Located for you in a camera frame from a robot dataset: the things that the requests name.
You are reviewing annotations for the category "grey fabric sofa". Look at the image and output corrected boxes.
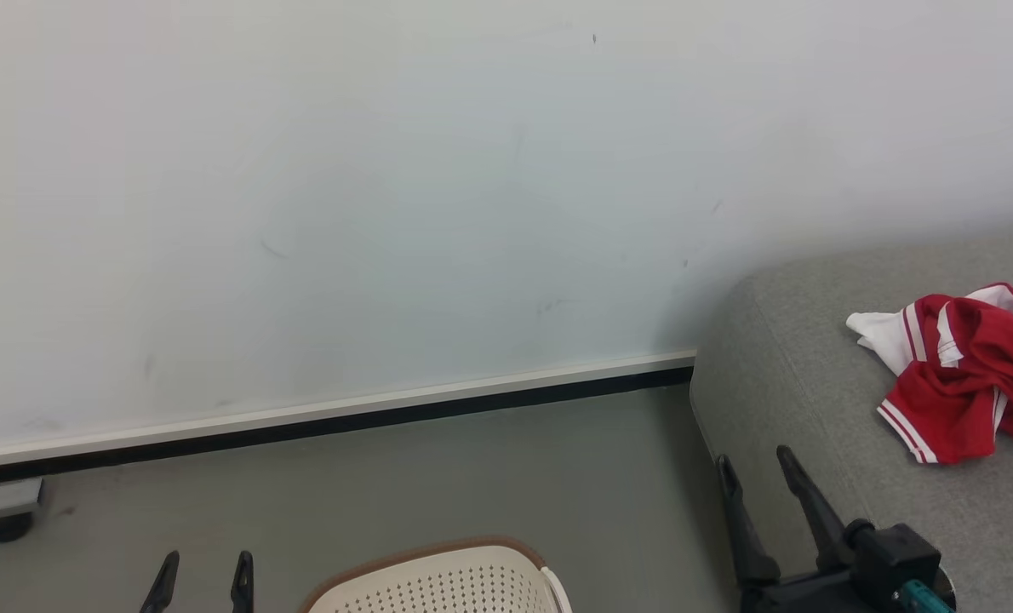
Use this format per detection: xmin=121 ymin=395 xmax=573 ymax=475
xmin=690 ymin=230 xmax=1013 ymax=613

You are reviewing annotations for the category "white and black baseboard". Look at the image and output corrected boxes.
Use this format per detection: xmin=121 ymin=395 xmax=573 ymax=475
xmin=0 ymin=347 xmax=696 ymax=489

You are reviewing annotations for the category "teal cable connector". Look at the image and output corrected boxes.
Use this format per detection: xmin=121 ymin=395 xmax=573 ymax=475
xmin=892 ymin=581 xmax=954 ymax=613

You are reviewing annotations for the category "red white-striped sports garment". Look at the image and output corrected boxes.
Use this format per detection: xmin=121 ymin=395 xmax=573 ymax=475
xmin=845 ymin=283 xmax=1013 ymax=466

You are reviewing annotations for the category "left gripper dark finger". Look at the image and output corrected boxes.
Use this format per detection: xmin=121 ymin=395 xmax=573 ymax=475
xmin=230 ymin=550 xmax=255 ymax=613
xmin=139 ymin=550 xmax=181 ymax=613

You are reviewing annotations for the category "cream perforated laundry basket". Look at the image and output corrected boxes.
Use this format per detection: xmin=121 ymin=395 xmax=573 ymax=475
xmin=300 ymin=536 xmax=572 ymax=613

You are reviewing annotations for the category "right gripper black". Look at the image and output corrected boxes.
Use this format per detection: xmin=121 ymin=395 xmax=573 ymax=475
xmin=715 ymin=444 xmax=958 ymax=613

